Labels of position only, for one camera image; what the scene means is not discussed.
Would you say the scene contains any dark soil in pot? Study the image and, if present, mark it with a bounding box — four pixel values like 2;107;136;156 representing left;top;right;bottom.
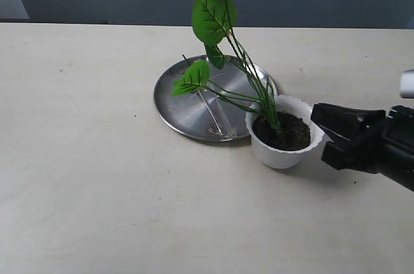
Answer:
252;112;311;151

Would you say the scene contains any small silver metal spoon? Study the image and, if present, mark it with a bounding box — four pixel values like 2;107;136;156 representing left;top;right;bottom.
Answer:
197;90;224;138

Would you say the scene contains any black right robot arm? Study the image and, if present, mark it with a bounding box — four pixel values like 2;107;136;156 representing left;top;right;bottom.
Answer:
310;103;413;191

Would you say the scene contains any white scalloped plastic pot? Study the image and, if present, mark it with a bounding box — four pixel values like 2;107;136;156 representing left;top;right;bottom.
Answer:
245;95;324;169

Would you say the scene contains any artificial red anthurium flower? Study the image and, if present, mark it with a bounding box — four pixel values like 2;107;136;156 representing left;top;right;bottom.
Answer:
171;0;281;132

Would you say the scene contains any round stainless steel plate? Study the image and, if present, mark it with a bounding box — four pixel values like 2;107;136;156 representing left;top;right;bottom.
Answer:
153;54;278;143

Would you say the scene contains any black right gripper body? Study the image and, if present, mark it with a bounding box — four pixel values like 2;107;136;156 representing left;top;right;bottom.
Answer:
365;105;413;176

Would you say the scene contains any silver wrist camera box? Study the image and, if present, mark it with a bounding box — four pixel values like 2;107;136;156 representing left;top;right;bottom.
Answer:
399;68;414;100

